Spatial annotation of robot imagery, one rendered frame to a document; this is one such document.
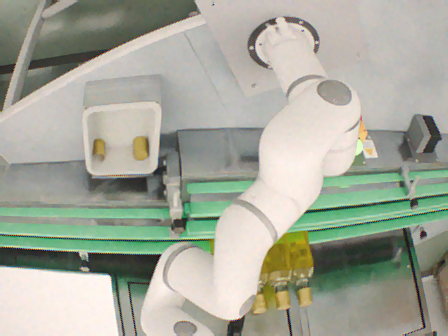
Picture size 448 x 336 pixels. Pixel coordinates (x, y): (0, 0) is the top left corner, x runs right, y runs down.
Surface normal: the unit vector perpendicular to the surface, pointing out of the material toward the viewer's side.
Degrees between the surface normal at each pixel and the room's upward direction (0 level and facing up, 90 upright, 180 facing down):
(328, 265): 89
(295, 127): 92
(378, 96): 0
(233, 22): 4
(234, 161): 90
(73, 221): 90
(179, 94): 0
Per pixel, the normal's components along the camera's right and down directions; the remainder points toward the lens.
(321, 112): 0.02, -0.52
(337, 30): 0.19, 0.77
